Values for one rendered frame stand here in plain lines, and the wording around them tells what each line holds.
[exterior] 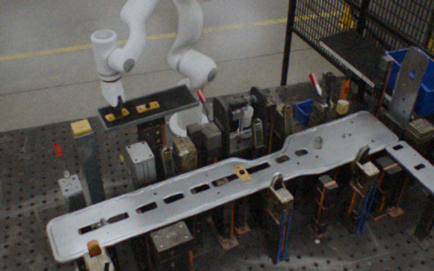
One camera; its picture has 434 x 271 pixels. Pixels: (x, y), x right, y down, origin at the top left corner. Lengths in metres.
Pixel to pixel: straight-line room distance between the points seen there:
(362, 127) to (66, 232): 1.22
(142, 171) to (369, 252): 0.94
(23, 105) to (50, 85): 0.30
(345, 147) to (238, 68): 2.31
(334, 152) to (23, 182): 1.36
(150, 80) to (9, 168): 1.89
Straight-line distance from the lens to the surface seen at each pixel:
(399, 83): 2.14
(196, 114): 2.29
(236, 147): 2.00
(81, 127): 1.86
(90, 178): 2.00
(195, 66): 2.08
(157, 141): 1.98
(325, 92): 2.06
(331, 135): 2.06
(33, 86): 4.24
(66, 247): 1.70
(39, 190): 2.33
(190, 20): 1.98
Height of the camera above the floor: 2.32
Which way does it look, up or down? 42 degrees down
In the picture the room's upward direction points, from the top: straight up
